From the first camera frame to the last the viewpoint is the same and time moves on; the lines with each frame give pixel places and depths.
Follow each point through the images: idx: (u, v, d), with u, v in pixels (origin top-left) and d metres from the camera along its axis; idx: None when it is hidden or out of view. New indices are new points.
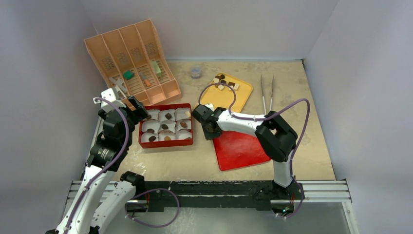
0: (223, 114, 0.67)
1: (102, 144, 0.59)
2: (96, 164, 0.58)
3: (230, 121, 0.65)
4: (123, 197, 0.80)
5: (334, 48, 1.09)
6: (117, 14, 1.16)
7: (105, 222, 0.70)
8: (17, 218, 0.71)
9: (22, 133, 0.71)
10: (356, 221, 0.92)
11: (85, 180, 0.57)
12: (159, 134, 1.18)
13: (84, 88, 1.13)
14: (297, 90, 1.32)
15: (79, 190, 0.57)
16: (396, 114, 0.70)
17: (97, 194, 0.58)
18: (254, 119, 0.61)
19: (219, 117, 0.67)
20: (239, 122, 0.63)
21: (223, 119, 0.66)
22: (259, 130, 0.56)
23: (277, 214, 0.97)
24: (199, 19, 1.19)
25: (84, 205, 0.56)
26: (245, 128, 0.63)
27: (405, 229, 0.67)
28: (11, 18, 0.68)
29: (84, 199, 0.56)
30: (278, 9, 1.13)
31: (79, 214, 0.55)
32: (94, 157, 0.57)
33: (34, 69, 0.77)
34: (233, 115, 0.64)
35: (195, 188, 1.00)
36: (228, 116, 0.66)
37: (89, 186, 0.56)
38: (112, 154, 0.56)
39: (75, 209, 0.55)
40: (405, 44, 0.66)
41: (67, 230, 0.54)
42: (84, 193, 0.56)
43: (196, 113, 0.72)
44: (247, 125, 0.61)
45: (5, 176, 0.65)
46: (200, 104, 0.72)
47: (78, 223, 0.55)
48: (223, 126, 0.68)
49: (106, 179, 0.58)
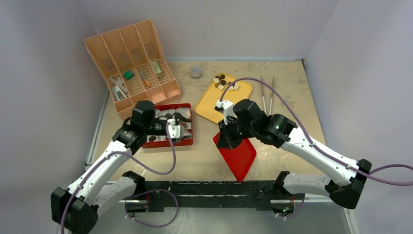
0: (294, 135, 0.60)
1: (127, 127, 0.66)
2: (119, 140, 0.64)
3: (306, 148, 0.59)
4: (123, 189, 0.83)
5: (334, 48, 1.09)
6: (117, 14, 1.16)
7: (103, 204, 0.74)
8: (17, 218, 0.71)
9: (22, 134, 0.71)
10: (356, 221, 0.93)
11: (107, 151, 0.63)
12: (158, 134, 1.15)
13: (84, 88, 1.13)
14: (297, 90, 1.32)
15: (100, 157, 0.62)
16: (396, 114, 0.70)
17: (113, 165, 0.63)
18: (347, 166, 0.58)
19: (291, 138, 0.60)
20: (322, 159, 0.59)
21: (297, 145, 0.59)
22: (356, 189, 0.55)
23: (277, 214, 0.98)
24: (199, 19, 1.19)
25: (101, 171, 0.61)
26: (326, 167, 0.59)
27: (407, 229, 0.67)
28: (11, 19, 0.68)
29: (102, 165, 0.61)
30: (279, 9, 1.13)
31: (93, 178, 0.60)
32: (120, 134, 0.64)
33: (34, 69, 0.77)
34: (314, 146, 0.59)
35: (195, 188, 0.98)
36: (304, 142, 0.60)
37: (110, 157, 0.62)
38: (135, 138, 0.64)
39: (91, 173, 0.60)
40: (405, 44, 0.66)
41: (79, 189, 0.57)
42: (104, 161, 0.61)
43: (248, 115, 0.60)
44: (334, 168, 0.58)
45: (5, 177, 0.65)
46: (253, 103, 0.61)
47: (90, 185, 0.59)
48: (287, 147, 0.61)
49: (122, 158, 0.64)
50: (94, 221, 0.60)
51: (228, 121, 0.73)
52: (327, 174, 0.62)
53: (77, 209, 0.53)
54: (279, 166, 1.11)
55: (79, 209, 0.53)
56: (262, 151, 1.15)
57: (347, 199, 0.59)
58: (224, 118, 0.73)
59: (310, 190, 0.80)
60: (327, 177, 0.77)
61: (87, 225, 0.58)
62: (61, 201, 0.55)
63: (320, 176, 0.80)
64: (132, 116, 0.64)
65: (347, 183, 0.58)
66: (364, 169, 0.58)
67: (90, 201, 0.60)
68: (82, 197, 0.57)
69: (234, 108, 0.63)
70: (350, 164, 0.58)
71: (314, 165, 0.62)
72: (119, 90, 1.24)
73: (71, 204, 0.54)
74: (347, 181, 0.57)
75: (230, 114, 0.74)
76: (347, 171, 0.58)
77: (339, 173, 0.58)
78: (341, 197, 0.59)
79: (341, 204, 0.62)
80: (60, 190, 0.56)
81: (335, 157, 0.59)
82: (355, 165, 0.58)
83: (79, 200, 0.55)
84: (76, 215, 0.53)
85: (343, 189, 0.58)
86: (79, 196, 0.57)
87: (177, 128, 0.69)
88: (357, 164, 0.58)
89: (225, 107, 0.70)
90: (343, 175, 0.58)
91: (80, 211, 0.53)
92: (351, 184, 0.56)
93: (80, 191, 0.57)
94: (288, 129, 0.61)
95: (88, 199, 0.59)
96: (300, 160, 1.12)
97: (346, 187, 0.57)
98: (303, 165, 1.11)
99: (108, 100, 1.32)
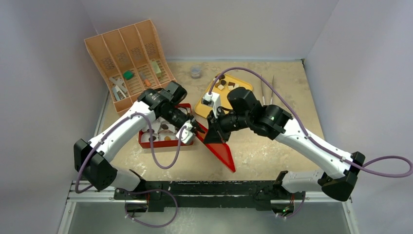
0: (289, 126, 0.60)
1: (154, 91, 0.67)
2: (144, 102, 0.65)
3: (301, 141, 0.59)
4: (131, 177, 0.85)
5: (334, 48, 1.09)
6: (117, 13, 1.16)
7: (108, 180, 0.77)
8: (16, 219, 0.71)
9: (23, 134, 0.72)
10: (356, 221, 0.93)
11: (131, 111, 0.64)
12: (159, 134, 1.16)
13: (85, 88, 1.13)
14: (297, 90, 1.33)
15: (122, 116, 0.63)
16: (395, 114, 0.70)
17: (135, 126, 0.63)
18: (342, 159, 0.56)
19: (286, 129, 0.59)
20: (317, 151, 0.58)
21: (292, 136, 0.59)
22: (350, 182, 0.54)
23: (277, 214, 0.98)
24: (199, 19, 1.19)
25: (123, 130, 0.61)
26: (321, 160, 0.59)
27: (406, 230, 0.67)
28: (12, 19, 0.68)
29: (124, 124, 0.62)
30: (279, 8, 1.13)
31: (114, 135, 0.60)
32: (146, 95, 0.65)
33: (34, 70, 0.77)
34: (309, 139, 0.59)
35: (195, 188, 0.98)
36: (299, 134, 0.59)
37: (133, 117, 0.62)
38: (159, 101, 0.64)
39: (112, 130, 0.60)
40: (405, 44, 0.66)
41: (100, 145, 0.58)
42: (126, 120, 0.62)
43: (243, 103, 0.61)
44: (329, 161, 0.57)
45: (5, 176, 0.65)
46: (249, 92, 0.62)
47: (111, 142, 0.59)
48: (282, 139, 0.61)
49: (142, 122, 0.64)
50: (112, 177, 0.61)
51: (218, 113, 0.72)
52: (321, 167, 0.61)
53: (95, 164, 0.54)
54: (279, 166, 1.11)
55: (98, 164, 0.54)
56: (262, 151, 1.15)
57: (339, 192, 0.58)
58: (214, 110, 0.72)
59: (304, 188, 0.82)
60: (321, 171, 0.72)
61: (104, 179, 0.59)
62: (82, 152, 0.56)
63: (315, 171, 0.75)
64: (167, 87, 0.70)
65: (342, 175, 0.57)
66: (358, 162, 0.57)
67: (109, 158, 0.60)
68: (101, 152, 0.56)
69: (229, 97, 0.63)
70: (345, 157, 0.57)
71: (309, 157, 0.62)
72: (119, 90, 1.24)
73: (91, 158, 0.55)
74: (341, 173, 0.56)
75: (219, 107, 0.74)
76: (341, 164, 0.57)
77: (333, 166, 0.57)
78: (336, 190, 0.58)
79: (332, 196, 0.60)
80: (82, 143, 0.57)
81: (330, 149, 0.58)
82: (349, 157, 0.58)
83: (98, 155, 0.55)
84: (96, 168, 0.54)
85: (335, 181, 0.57)
86: (99, 151, 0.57)
87: (188, 135, 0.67)
88: (351, 156, 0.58)
89: (213, 100, 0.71)
90: (337, 167, 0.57)
91: (99, 165, 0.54)
92: (345, 177, 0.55)
93: (101, 146, 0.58)
94: (284, 121, 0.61)
95: (108, 155, 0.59)
96: (300, 161, 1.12)
97: (340, 180, 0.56)
98: (303, 165, 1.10)
99: (108, 100, 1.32)
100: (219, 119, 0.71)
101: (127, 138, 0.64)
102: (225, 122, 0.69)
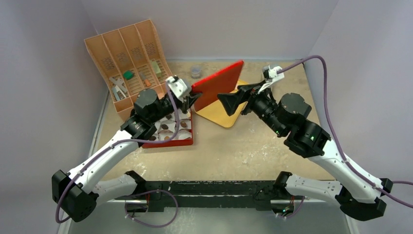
0: (328, 148, 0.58)
1: (136, 118, 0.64)
2: (127, 130, 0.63)
3: (338, 165, 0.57)
4: (122, 187, 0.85)
5: (334, 48, 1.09)
6: (117, 14, 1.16)
7: (103, 195, 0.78)
8: (16, 219, 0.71)
9: (23, 134, 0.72)
10: (356, 221, 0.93)
11: (113, 140, 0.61)
12: (159, 134, 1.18)
13: (85, 89, 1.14)
14: (297, 90, 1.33)
15: (104, 146, 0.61)
16: (394, 114, 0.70)
17: (117, 155, 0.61)
18: (374, 186, 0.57)
19: (324, 151, 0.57)
20: (353, 178, 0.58)
21: (330, 160, 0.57)
22: (380, 209, 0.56)
23: (277, 214, 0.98)
24: (199, 19, 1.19)
25: (103, 160, 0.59)
26: (354, 185, 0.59)
27: (405, 229, 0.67)
28: (12, 19, 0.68)
29: (106, 154, 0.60)
30: (279, 8, 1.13)
31: (94, 166, 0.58)
32: (129, 124, 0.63)
33: (34, 70, 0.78)
34: (347, 164, 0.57)
35: (195, 188, 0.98)
36: (338, 159, 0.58)
37: (115, 146, 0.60)
38: (142, 130, 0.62)
39: (93, 160, 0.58)
40: (404, 44, 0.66)
41: (79, 176, 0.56)
42: (108, 150, 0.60)
43: (297, 118, 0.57)
44: (363, 187, 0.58)
45: (6, 176, 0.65)
46: (309, 107, 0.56)
47: (91, 173, 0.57)
48: (318, 160, 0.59)
49: (128, 149, 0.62)
50: (91, 208, 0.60)
51: (262, 92, 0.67)
52: (349, 189, 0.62)
53: (73, 197, 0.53)
54: (279, 166, 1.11)
55: (76, 197, 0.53)
56: (262, 151, 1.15)
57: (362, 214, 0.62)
58: (262, 87, 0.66)
59: (315, 195, 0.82)
60: (336, 185, 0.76)
61: (84, 211, 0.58)
62: (60, 185, 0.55)
63: (329, 184, 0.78)
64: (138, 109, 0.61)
65: (372, 202, 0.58)
66: (387, 188, 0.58)
67: (88, 189, 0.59)
68: (80, 185, 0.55)
69: (283, 104, 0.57)
70: (378, 185, 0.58)
71: (339, 179, 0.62)
72: (120, 90, 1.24)
73: (69, 190, 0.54)
74: (372, 200, 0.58)
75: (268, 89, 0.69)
76: (373, 191, 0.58)
77: (366, 192, 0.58)
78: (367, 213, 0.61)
79: (354, 215, 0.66)
80: (61, 174, 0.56)
81: (365, 175, 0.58)
82: (380, 185, 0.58)
83: (76, 187, 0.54)
84: (73, 201, 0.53)
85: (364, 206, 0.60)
86: (77, 183, 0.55)
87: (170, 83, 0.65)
88: (382, 183, 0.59)
89: (275, 80, 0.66)
90: (370, 194, 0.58)
91: (77, 198, 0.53)
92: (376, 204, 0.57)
93: (79, 178, 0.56)
94: (322, 142, 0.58)
95: (87, 187, 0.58)
96: (300, 161, 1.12)
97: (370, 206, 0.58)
98: (303, 166, 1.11)
99: (108, 100, 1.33)
100: (256, 99, 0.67)
101: (109, 167, 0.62)
102: (260, 107, 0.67)
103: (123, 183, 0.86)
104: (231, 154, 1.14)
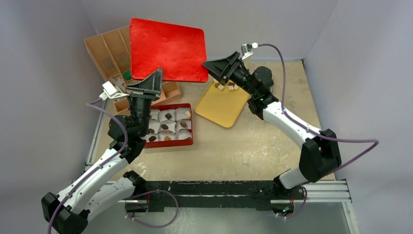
0: (272, 106, 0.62)
1: None
2: (116, 148, 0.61)
3: (277, 115, 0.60)
4: (119, 193, 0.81)
5: (334, 48, 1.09)
6: (117, 14, 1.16)
7: (97, 209, 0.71)
8: (17, 219, 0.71)
9: (24, 134, 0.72)
10: (356, 221, 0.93)
11: (101, 159, 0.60)
12: (159, 134, 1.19)
13: (85, 89, 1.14)
14: (297, 90, 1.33)
15: (92, 165, 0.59)
16: (393, 115, 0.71)
17: (107, 175, 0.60)
18: (307, 128, 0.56)
19: (268, 107, 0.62)
20: (288, 123, 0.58)
21: (271, 111, 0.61)
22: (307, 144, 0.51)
23: (277, 214, 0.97)
24: (199, 19, 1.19)
25: (92, 181, 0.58)
26: (290, 130, 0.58)
27: (404, 229, 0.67)
28: (13, 20, 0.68)
29: (95, 174, 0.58)
30: (278, 9, 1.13)
31: (84, 187, 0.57)
32: (118, 142, 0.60)
33: (34, 70, 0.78)
34: (284, 113, 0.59)
35: (195, 188, 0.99)
36: (278, 111, 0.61)
37: (103, 166, 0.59)
38: (131, 147, 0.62)
39: (82, 181, 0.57)
40: (403, 45, 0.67)
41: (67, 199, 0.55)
42: (97, 170, 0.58)
43: (260, 86, 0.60)
44: (295, 130, 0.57)
45: (7, 177, 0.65)
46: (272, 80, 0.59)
47: (79, 195, 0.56)
48: (266, 116, 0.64)
49: (118, 167, 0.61)
50: (83, 227, 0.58)
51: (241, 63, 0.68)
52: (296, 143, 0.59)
53: (62, 219, 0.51)
54: (279, 166, 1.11)
55: (64, 220, 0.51)
56: (262, 151, 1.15)
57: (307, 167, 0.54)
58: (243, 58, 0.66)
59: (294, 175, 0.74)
60: None
61: (74, 231, 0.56)
62: (49, 207, 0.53)
63: None
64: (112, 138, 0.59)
65: None
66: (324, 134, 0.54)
67: (78, 209, 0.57)
68: (68, 207, 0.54)
69: (255, 72, 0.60)
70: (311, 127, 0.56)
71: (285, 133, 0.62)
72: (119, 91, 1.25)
73: (58, 213, 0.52)
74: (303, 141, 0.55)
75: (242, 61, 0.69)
76: (306, 132, 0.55)
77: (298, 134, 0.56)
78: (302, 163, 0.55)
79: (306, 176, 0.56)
80: (50, 196, 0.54)
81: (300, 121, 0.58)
82: (316, 129, 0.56)
83: (65, 210, 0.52)
84: (62, 224, 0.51)
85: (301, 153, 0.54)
86: (66, 205, 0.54)
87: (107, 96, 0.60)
88: (319, 130, 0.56)
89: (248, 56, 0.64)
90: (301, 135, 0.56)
91: (65, 222, 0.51)
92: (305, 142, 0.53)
93: (68, 200, 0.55)
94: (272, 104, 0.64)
95: (76, 208, 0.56)
96: None
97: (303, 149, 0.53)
98: None
99: (108, 100, 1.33)
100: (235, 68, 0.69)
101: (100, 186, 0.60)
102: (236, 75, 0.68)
103: (119, 188, 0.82)
104: (231, 154, 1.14)
